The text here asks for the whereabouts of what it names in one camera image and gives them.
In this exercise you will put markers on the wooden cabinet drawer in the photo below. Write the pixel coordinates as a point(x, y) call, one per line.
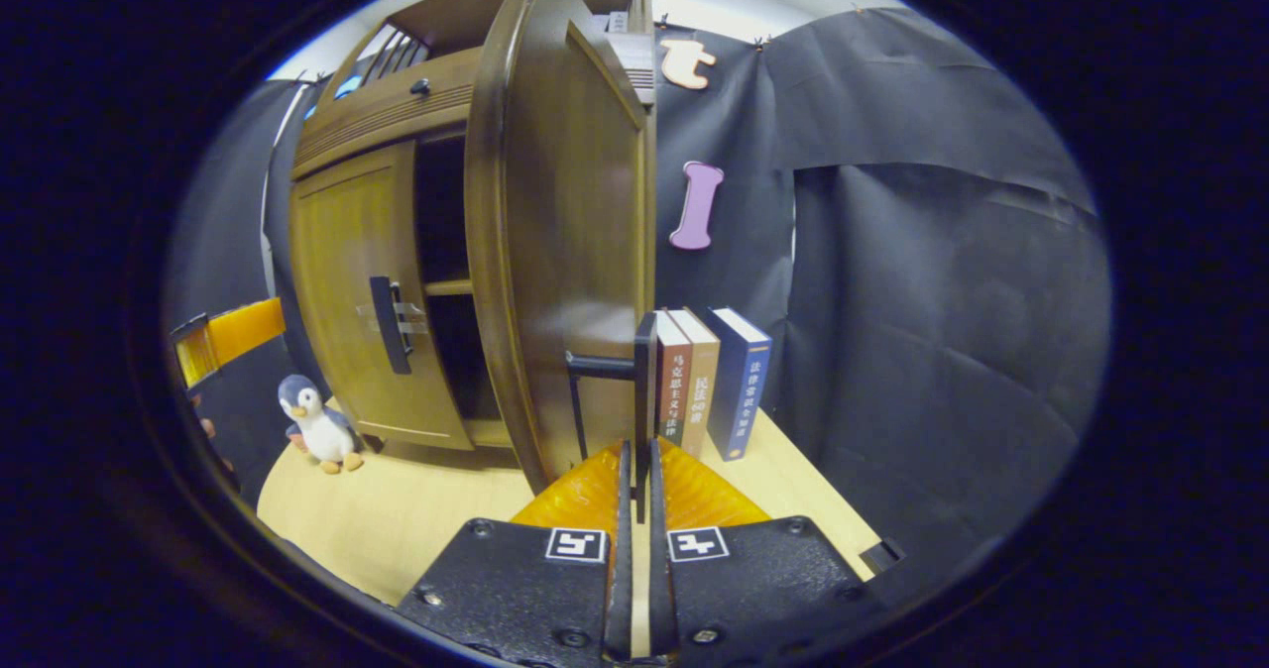
point(387, 118)

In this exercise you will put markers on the wooden inner cabinet shelf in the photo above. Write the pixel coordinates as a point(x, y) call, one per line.
point(451, 287)

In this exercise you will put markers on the tan book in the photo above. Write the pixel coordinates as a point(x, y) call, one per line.
point(702, 390)

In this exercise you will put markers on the grey shelf book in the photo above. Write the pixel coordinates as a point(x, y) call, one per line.
point(617, 22)

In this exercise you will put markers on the black backdrop cloth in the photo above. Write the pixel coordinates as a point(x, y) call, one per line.
point(942, 301)

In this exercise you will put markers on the small black block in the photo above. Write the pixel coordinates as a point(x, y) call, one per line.
point(882, 555)

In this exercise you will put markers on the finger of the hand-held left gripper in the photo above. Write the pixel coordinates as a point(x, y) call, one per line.
point(243, 331)

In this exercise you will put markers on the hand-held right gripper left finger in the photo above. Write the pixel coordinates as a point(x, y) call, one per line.
point(620, 549)

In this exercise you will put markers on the red-brown book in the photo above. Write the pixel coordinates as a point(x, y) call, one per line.
point(672, 381)

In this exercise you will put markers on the blue book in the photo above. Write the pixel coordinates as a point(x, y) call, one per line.
point(746, 390)

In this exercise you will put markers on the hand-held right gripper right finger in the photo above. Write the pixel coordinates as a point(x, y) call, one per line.
point(659, 549)

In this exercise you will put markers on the wooden double-door shoe cabinet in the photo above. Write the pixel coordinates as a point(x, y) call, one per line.
point(397, 113)

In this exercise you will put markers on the penguin plush toy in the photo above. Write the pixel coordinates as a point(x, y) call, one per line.
point(319, 425)

